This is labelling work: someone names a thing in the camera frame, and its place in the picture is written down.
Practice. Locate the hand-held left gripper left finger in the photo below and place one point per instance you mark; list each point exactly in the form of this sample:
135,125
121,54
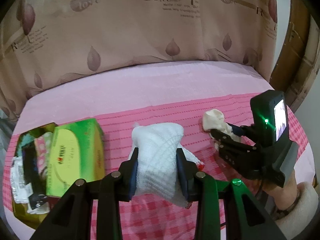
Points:
133,177

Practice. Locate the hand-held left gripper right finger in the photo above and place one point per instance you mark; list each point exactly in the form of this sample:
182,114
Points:
181,177

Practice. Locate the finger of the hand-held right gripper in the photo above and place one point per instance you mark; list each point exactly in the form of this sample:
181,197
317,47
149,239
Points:
237,130
232,147

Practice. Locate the cream soft cloth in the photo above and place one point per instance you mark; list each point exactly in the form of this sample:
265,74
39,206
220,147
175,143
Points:
212,120

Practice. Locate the pink dotted cloth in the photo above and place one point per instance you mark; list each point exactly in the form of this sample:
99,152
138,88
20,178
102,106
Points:
43,142

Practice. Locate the black cloth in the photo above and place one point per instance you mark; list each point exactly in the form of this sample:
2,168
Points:
30,165

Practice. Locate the teal fuzzy sock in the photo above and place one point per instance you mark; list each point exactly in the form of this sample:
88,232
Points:
25,140

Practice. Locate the green tissue box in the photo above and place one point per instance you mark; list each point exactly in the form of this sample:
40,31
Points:
75,155

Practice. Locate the brown wooden door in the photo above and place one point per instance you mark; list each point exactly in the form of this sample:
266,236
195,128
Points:
300,55

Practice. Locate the pink checked bed sheet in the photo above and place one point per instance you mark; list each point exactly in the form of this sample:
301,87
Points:
150,85

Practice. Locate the grey plastic bag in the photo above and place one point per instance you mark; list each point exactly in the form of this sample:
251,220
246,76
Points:
3,127

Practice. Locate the beige leaf printed curtain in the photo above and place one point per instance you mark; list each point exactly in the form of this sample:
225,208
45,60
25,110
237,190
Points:
125,30

